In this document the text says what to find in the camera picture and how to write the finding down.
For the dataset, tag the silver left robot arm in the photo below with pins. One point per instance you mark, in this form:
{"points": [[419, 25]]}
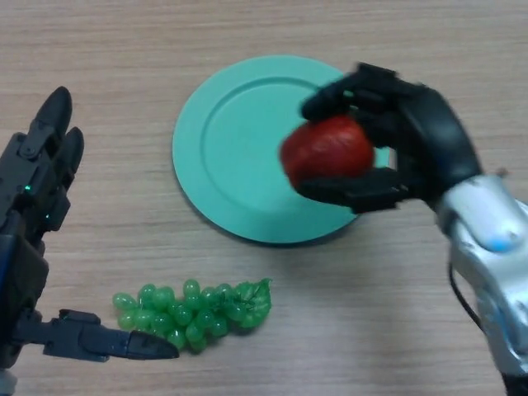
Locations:
{"points": [[6, 381]]}

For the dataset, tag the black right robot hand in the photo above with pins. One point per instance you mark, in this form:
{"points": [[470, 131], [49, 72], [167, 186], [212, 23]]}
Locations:
{"points": [[412, 136]]}

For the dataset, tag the green round plate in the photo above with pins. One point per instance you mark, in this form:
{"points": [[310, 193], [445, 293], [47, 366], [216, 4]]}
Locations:
{"points": [[231, 165]]}

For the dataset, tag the red apple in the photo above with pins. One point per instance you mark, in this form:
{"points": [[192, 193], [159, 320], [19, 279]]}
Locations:
{"points": [[326, 150]]}

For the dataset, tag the green grape bunch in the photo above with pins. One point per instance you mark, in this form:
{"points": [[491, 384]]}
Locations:
{"points": [[194, 311]]}

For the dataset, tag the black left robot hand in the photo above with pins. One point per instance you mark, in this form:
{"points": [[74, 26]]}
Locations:
{"points": [[24, 206]]}

